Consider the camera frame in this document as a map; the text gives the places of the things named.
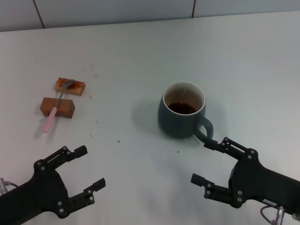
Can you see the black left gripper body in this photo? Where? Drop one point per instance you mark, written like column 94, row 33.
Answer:
column 39, row 192

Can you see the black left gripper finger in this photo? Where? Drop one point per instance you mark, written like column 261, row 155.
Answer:
column 79, row 151
column 87, row 194

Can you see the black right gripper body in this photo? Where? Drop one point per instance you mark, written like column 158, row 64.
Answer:
column 262, row 182

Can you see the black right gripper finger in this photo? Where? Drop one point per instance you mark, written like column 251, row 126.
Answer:
column 229, row 148
column 218, row 189

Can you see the grey ceramic mug with coffee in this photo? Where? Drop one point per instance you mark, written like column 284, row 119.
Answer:
column 178, row 126

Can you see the dark brown wooden block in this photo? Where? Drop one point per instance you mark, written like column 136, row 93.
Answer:
column 66, row 110

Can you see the light wooden block red stained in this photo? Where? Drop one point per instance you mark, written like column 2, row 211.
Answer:
column 76, row 89

